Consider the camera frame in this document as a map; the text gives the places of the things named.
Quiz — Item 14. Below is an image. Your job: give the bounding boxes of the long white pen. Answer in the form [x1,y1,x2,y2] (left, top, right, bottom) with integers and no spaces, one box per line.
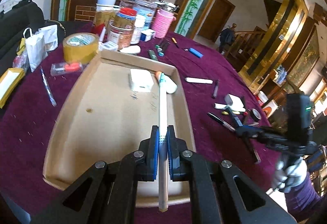
[156,72,168,212]

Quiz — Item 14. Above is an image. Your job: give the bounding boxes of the right gloved hand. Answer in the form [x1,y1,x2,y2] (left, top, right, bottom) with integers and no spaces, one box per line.
[272,154,308,193]

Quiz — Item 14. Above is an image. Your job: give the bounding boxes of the black tape roll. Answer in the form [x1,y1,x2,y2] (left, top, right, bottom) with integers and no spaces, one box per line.
[250,108,262,122]

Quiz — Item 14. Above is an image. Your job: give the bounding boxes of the black silver fountain pen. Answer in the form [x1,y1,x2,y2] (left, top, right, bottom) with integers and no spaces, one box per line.
[207,112,235,132]

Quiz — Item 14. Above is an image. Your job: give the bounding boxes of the purple velvet tablecloth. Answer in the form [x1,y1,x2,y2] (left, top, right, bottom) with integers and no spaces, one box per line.
[1,33,279,215]

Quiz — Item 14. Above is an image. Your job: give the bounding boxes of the brown cardboard tray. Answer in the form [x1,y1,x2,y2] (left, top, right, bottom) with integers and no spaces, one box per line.
[43,51,196,190]

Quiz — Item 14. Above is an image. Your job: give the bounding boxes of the white stick eraser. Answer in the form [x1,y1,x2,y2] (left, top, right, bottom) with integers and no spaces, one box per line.
[185,77,213,84]

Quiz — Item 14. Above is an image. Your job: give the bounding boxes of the white box in tray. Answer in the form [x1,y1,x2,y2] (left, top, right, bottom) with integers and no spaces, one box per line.
[129,68,154,93]

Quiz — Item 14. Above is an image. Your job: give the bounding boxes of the blue lighter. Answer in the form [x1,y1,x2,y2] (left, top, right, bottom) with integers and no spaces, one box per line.
[188,48,203,58]

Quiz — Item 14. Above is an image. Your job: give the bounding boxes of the clear pen on cloth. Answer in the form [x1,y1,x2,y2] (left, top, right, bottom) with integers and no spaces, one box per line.
[40,67,57,107]

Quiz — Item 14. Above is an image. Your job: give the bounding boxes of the pink woven cup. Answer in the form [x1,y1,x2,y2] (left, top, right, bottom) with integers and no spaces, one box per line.
[151,9,176,39]

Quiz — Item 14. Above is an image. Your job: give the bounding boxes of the red item plastic bag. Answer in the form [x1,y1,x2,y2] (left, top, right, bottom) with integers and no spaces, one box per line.
[50,62,84,76]

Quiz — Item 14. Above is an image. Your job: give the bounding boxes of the yellow packing tape roll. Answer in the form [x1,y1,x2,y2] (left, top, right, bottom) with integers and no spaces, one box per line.
[63,32,99,65]

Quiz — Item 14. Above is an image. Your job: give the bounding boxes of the red lid plastic jar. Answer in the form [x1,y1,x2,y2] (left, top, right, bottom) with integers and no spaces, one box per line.
[108,7,138,50]

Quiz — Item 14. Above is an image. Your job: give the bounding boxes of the yellow flat box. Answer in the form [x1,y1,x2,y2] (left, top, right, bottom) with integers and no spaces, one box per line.
[0,68,25,109]

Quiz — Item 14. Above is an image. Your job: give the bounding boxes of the white paper bag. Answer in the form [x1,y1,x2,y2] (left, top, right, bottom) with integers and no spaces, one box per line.
[23,28,48,72]

